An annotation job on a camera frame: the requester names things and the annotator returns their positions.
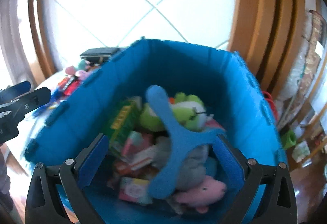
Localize grey plush toy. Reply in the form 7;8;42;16
152;136;208;191

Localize pink pig plush in bin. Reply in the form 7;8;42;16
173;175;227;214

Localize green box in bin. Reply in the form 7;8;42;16
100;99;140;157

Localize pink plush toy pile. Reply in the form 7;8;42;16
57;60;100;97

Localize dark metal box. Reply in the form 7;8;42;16
80;47;120;64

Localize blue boomerang toy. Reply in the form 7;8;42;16
146;86;226;199

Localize blue fabric storage bin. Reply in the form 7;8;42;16
26;39;287;223

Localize wooden headboard frame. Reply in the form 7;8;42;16
228;0;305;97

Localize green frog plush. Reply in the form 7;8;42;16
139;92;207;132

